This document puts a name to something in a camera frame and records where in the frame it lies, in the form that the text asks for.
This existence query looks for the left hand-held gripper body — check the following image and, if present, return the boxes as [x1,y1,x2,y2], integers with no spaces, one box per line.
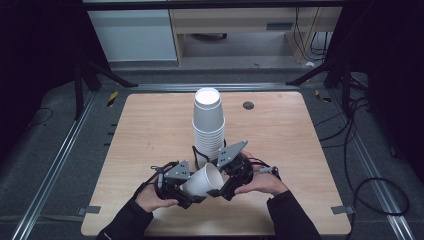
[153,159,195,210]

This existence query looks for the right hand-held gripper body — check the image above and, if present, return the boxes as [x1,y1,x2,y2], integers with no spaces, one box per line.
[215,139,255,195]

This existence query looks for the single white paper cup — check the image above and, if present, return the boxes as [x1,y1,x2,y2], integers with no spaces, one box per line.
[182,162,225,198]

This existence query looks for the black wire cup holder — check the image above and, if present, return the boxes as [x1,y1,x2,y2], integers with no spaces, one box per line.
[191,137,228,172]

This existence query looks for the stack of white paper cups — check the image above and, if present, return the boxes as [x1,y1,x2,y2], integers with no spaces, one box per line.
[192,87,227,170]

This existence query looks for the person's left hand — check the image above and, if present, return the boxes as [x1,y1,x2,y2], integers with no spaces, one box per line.
[134,184,180,214]

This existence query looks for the person's right hand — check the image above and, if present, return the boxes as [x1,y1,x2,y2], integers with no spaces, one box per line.
[233,150,290,198]

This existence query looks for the grey tape piece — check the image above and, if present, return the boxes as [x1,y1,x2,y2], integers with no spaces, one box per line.
[330,205,356,215]
[76,205,102,217]

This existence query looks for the yellow black tape strip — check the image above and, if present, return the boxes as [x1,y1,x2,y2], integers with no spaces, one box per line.
[106,90,120,108]
[313,88,333,104]

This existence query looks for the black metal stand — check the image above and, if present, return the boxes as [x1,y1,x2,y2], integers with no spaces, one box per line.
[285,58,355,116]
[71,49,140,121]

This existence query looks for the light wooden desk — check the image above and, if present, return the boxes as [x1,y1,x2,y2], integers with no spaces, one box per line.
[168,7,344,66]

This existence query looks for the white cabinet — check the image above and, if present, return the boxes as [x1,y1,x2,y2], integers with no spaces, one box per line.
[87,9,179,63]

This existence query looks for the black curtain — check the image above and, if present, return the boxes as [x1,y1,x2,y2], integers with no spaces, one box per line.
[0,0,112,158]
[324,0,424,183]

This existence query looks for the left hand-held gripper cable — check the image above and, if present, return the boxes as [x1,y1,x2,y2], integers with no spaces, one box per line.
[133,161,180,201]

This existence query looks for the hand-held gripper cable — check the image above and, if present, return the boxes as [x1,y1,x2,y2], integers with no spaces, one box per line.
[133,161,180,201]
[248,157,282,182]

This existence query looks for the right hand-held gripper cable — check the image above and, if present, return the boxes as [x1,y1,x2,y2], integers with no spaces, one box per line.
[248,157,282,182]

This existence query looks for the metal floor rail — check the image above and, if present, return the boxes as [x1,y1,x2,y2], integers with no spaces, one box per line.
[10,90,98,240]
[128,82,301,93]
[329,89,418,240]

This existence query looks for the black floor cables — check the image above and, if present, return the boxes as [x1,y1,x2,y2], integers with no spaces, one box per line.
[314,95,372,151]

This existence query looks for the thin black floor cable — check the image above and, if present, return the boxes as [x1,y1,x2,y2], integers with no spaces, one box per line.
[27,106,55,130]

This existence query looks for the hanging black cables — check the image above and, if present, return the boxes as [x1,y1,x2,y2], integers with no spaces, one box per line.
[293,6,334,63]

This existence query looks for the black floor cable loop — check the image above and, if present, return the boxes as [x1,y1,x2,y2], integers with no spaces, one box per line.
[346,177,411,240]

